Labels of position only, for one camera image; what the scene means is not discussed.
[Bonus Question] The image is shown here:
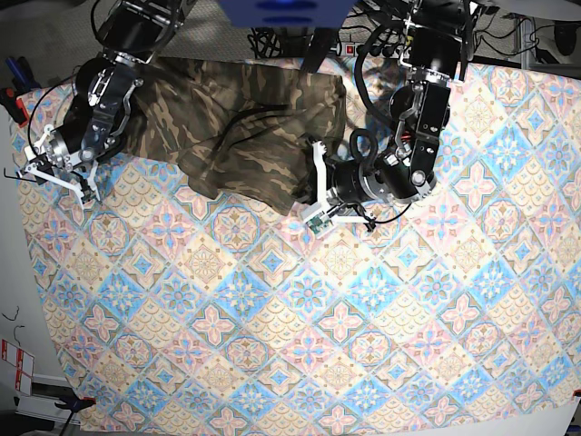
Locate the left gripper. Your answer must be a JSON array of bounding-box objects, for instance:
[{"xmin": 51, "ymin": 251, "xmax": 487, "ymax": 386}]
[{"xmin": 301, "ymin": 140, "xmax": 399, "ymax": 238}]

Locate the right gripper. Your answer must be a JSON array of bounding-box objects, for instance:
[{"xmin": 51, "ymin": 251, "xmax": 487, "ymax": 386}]
[{"xmin": 17, "ymin": 124, "xmax": 101, "ymax": 204}]

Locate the camouflage T-shirt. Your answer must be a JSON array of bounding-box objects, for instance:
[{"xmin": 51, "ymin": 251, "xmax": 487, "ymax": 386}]
[{"xmin": 123, "ymin": 57, "xmax": 347, "ymax": 215}]

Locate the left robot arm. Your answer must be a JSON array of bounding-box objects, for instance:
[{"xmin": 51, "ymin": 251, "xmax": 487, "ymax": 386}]
[{"xmin": 300, "ymin": 1, "xmax": 475, "ymax": 237}]

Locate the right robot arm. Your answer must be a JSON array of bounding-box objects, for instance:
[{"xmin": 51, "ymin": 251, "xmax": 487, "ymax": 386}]
[{"xmin": 14, "ymin": 1, "xmax": 194, "ymax": 204}]

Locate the red black clamp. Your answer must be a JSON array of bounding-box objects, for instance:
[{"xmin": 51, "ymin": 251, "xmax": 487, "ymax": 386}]
[{"xmin": 0, "ymin": 88, "xmax": 29, "ymax": 127}]

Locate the white power strip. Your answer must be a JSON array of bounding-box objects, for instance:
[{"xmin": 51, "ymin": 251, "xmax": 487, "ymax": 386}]
[{"xmin": 329, "ymin": 41, "xmax": 409, "ymax": 59}]

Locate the white red labelled box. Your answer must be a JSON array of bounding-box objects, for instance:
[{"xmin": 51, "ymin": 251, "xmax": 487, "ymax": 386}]
[{"xmin": 1, "ymin": 339, "xmax": 34, "ymax": 396}]

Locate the patterned tile tablecloth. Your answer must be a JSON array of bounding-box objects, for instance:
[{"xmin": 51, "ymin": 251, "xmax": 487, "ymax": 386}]
[{"xmin": 18, "ymin": 66, "xmax": 580, "ymax": 435}]

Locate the black orange clamp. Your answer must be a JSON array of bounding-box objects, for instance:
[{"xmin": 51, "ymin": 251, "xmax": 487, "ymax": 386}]
[{"xmin": 54, "ymin": 395, "xmax": 96, "ymax": 413}]

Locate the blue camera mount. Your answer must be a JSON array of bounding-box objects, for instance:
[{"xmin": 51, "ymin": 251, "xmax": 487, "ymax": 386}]
[{"xmin": 219, "ymin": 0, "xmax": 355, "ymax": 28}]

